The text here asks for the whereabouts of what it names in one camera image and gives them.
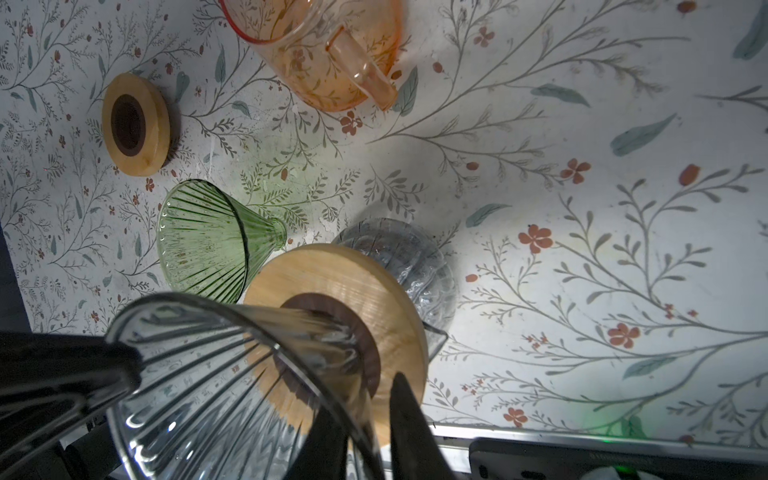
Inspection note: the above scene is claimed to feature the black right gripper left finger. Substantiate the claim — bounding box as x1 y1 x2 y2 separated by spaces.
283 408 348 480

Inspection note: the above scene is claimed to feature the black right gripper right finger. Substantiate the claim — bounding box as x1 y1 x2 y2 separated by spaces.
389 372 456 480

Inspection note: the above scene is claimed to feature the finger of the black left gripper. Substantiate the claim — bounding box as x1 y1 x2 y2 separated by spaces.
1 332 142 479

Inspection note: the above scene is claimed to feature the grey glass dripper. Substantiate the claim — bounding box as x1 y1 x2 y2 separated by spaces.
105 293 384 479

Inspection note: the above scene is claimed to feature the wooden dripper ring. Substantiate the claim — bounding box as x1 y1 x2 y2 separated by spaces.
101 72 172 178
242 242 430 448

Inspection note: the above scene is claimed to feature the grey glass carafe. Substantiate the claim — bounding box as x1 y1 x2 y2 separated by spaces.
333 218 457 359

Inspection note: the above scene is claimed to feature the floral table mat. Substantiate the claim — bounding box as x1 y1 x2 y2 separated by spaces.
1 1 767 449

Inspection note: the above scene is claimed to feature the orange glass carafe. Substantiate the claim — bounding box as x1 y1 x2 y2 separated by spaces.
221 0 404 112

